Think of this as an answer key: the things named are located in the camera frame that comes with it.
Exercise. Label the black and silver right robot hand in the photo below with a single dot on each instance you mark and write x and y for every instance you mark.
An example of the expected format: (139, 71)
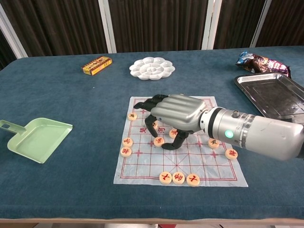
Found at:
(178, 111)

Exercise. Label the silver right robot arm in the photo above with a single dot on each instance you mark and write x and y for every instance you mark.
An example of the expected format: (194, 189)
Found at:
(256, 133)

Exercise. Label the round wooden chess piece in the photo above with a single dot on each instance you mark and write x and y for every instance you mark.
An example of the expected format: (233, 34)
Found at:
(126, 151)
(165, 178)
(173, 133)
(213, 144)
(127, 142)
(155, 125)
(193, 180)
(231, 154)
(178, 178)
(132, 116)

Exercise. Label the white flower-shaped paint palette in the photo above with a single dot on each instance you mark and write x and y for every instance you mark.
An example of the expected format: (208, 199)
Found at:
(152, 69)

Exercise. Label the white chinese chess board sheet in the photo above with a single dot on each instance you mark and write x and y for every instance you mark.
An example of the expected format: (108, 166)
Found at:
(142, 166)

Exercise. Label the blue white snack wrapper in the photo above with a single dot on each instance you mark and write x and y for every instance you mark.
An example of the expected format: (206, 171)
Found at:
(244, 59)

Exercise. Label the stainless steel rectangular tray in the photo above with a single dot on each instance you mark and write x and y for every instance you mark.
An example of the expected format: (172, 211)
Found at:
(268, 95)

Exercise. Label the yellow red card box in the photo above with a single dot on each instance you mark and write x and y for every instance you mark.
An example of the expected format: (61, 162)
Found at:
(97, 65)

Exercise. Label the purple brown snack packet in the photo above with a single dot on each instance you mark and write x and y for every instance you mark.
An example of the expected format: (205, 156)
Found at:
(273, 66)

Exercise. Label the blue felt tablecloth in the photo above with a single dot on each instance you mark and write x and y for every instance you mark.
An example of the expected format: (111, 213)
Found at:
(59, 95)

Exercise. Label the light green plastic dustpan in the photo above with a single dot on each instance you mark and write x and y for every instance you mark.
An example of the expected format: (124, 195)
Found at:
(35, 140)

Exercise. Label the white partition frame post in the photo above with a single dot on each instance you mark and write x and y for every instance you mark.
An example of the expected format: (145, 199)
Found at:
(209, 23)
(14, 35)
(108, 26)
(257, 23)

